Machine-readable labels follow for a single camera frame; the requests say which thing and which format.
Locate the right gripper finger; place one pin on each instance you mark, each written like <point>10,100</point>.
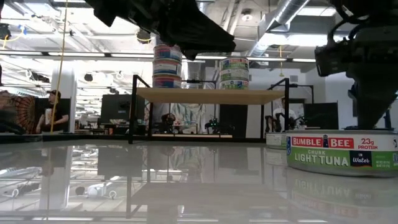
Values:
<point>373,99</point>

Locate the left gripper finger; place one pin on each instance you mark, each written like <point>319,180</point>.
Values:
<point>199,37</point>

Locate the black background robot arm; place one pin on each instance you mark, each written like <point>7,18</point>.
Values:
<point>169,123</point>
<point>269,123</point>
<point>214,124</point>

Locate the wooden shelf black metal legs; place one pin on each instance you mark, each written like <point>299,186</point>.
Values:
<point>205,96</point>

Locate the black monitor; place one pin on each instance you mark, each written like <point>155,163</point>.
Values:
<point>118,107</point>
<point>320,115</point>
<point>233,118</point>

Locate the long ceiling light strip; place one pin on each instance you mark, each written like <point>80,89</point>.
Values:
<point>267,58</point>

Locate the pale plastic sheet cover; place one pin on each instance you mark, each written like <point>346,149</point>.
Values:
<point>189,118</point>

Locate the patterned orange tapestry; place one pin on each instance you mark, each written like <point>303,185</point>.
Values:
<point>21,109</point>

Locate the white work surface sheet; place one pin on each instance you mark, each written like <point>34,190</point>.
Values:
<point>155,193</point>

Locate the black ceiling dome camera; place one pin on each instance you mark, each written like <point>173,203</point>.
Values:
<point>143,38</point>

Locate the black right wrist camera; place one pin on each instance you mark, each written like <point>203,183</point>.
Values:
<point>334,59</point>

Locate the large silver ceiling duct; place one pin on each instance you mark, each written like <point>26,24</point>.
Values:
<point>289,12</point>

